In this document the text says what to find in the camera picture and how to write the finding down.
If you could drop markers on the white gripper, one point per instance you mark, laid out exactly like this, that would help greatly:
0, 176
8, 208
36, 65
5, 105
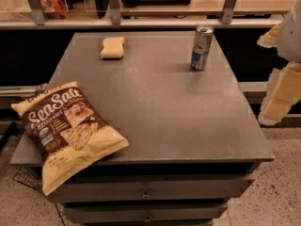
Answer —
290, 39

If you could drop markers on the yellow sponge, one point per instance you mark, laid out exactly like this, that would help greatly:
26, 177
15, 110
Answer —
112, 48

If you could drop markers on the brown sea salt chip bag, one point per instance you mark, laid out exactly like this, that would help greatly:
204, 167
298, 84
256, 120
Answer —
69, 133

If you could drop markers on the orange snack bag behind glass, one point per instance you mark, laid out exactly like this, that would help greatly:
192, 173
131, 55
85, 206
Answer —
57, 6

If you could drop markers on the silver blue energy drink can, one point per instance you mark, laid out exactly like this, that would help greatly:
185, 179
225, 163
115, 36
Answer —
201, 47

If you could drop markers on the top drawer knob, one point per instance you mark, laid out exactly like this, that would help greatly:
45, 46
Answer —
146, 194

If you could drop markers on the drawer knob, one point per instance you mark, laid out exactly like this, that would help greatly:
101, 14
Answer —
146, 194
147, 219

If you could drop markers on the lower drawer knob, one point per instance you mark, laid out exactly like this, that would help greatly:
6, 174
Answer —
147, 219

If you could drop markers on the metal rail with brackets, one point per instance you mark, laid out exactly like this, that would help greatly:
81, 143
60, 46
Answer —
17, 14

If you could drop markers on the black wire rack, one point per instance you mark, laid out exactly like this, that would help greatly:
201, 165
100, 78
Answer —
26, 177

